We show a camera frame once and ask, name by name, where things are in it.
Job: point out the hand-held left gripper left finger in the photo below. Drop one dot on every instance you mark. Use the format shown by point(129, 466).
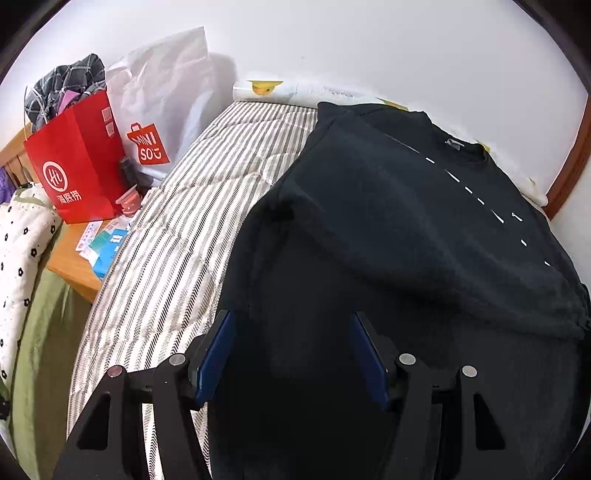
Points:
point(214, 357)

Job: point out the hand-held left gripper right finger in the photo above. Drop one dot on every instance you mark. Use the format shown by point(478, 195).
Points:
point(369, 362)

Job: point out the black t-shirt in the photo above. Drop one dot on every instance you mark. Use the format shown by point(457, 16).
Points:
point(392, 230)

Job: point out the striped grey white mattress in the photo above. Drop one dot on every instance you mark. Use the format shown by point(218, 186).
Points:
point(184, 221)

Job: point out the blue box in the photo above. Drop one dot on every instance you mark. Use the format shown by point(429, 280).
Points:
point(108, 254)

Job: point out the wooden nightstand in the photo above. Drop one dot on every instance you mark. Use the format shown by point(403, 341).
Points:
point(69, 265)

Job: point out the white printed leaflet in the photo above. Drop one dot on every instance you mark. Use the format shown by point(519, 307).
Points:
point(92, 235)

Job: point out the green bed sheet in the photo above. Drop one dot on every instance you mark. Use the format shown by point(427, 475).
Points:
point(41, 346)

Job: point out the clear pink container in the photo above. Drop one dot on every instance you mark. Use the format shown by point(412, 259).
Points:
point(127, 201)

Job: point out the white floral blanket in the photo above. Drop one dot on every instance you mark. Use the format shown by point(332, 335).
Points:
point(23, 240)

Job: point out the red paper bag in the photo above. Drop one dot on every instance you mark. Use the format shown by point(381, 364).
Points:
point(74, 152)

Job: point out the white plastic shopping bag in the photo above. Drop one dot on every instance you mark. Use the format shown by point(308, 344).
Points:
point(157, 92)

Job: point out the purple plastic bag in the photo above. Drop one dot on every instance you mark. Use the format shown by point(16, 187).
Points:
point(4, 184)

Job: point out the dark plaid cloth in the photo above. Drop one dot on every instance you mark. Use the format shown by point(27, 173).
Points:
point(51, 92)

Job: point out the brown wooden bed frame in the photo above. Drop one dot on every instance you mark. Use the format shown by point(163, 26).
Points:
point(572, 170)

